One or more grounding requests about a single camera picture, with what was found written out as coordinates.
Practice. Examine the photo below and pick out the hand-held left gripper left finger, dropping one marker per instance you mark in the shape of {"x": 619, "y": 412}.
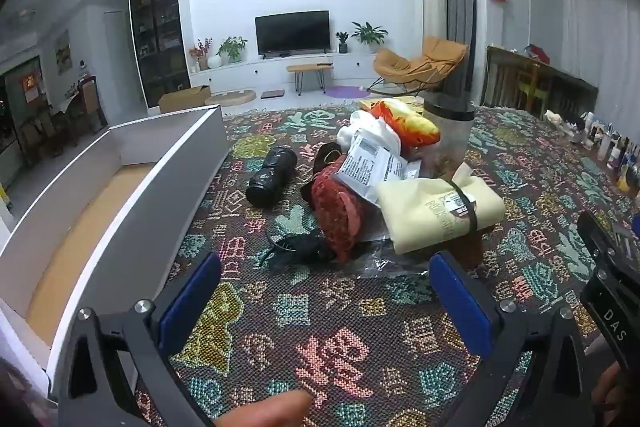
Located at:
{"x": 190, "y": 302}

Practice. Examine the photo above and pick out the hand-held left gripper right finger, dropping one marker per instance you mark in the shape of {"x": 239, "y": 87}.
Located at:
{"x": 460, "y": 302}

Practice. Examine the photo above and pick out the pale yellow garment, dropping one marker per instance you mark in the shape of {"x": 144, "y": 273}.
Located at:
{"x": 425, "y": 212}

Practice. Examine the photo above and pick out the white storage box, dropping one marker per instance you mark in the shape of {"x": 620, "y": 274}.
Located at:
{"x": 150, "y": 207}

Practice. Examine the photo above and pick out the black plastic roll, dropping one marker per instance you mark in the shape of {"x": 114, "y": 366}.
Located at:
{"x": 270, "y": 177}

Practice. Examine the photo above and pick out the white printed packet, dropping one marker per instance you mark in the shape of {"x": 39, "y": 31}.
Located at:
{"x": 372, "y": 138}
{"x": 365, "y": 172}

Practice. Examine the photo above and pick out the orange yellow snack bag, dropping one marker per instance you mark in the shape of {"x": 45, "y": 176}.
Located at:
{"x": 405, "y": 122}

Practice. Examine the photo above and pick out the white plush toy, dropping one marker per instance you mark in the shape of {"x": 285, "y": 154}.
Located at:
{"x": 365, "y": 122}

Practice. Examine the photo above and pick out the person's right hand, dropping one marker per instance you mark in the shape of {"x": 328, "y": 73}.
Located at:
{"x": 620, "y": 399}

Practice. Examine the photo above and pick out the person's left hand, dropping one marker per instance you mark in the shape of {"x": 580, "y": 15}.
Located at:
{"x": 270, "y": 409}

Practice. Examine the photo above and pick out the clear plastic bag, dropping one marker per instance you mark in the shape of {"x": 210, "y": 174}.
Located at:
{"x": 395, "y": 262}

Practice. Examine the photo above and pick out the colourful patterned blanket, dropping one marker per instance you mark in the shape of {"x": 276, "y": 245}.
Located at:
{"x": 350, "y": 342}

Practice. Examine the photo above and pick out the row of small bottles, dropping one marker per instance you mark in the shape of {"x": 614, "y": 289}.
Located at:
{"x": 612, "y": 147}

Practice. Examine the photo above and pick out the clear container with black lid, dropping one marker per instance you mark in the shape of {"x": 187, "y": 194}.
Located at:
{"x": 450, "y": 142}

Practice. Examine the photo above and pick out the small white figure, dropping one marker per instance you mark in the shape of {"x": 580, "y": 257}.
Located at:
{"x": 556, "y": 119}

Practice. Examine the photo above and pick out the cardboard box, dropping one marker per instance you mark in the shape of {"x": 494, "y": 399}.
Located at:
{"x": 182, "y": 99}

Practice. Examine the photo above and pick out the beige round floor cushion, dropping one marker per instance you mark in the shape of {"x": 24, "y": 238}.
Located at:
{"x": 230, "y": 97}

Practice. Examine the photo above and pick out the dark wooden sideboard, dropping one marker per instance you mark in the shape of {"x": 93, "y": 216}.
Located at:
{"x": 565, "y": 92}

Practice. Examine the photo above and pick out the dark floor pad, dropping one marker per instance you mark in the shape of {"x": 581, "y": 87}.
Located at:
{"x": 272, "y": 94}

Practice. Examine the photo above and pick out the dark wooden dining chair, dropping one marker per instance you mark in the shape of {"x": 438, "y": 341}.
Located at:
{"x": 90, "y": 102}

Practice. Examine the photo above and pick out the yellow green chair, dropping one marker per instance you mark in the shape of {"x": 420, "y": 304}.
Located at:
{"x": 532, "y": 87}

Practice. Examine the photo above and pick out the purple floor mat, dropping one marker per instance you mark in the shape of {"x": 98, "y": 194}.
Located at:
{"x": 345, "y": 92}

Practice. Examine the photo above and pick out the white round vase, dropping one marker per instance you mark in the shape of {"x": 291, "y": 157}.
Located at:
{"x": 214, "y": 62}

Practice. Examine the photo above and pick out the orange rocking chair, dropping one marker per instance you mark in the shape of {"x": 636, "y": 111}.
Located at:
{"x": 400, "y": 64}

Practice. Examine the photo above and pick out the white television console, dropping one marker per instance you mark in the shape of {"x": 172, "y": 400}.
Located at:
{"x": 270, "y": 69}

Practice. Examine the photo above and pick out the red flower plant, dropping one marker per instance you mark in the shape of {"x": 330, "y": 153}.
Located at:
{"x": 200, "y": 52}

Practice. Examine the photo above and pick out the bushy green potted plant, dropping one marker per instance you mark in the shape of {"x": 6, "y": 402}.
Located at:
{"x": 232, "y": 47}

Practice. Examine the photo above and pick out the red item on sideboard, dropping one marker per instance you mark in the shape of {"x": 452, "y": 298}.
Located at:
{"x": 536, "y": 53}

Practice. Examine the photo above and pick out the wooden coffee table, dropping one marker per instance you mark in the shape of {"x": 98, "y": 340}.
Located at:
{"x": 310, "y": 69}

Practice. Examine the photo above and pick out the black display cabinet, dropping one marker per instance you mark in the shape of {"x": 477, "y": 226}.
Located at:
{"x": 160, "y": 32}

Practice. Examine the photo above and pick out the white sheer curtain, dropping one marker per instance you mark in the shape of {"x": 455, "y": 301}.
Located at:
{"x": 600, "y": 32}

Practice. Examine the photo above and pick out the large green potted plant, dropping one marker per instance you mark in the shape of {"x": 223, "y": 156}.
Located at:
{"x": 369, "y": 34}

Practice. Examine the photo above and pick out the small green potted plant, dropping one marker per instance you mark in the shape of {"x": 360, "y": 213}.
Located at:
{"x": 342, "y": 39}

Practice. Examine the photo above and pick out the black flat television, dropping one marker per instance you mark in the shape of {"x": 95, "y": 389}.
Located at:
{"x": 292, "y": 32}

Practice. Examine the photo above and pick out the white tower air conditioner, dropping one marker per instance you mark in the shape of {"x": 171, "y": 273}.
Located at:
{"x": 430, "y": 2}

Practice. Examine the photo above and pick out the framed wall picture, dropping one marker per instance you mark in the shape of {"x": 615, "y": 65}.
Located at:
{"x": 63, "y": 52}

